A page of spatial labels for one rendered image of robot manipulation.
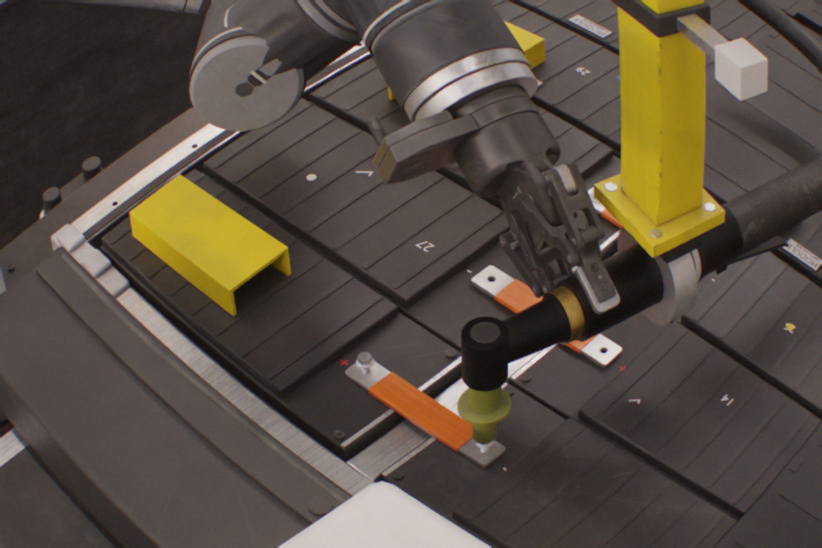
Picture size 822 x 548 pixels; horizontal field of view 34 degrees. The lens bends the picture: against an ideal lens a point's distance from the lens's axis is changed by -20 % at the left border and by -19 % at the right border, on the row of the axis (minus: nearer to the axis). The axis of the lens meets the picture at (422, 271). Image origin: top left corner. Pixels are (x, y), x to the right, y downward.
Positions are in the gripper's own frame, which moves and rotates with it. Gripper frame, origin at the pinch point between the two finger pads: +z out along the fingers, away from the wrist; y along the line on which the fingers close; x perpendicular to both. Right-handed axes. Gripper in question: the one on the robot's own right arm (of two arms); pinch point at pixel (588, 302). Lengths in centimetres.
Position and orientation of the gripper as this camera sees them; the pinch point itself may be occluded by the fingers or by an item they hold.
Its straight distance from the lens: 116.9
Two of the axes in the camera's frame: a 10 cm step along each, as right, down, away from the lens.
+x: -8.6, 3.6, -3.5
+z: 4.5, 8.6, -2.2
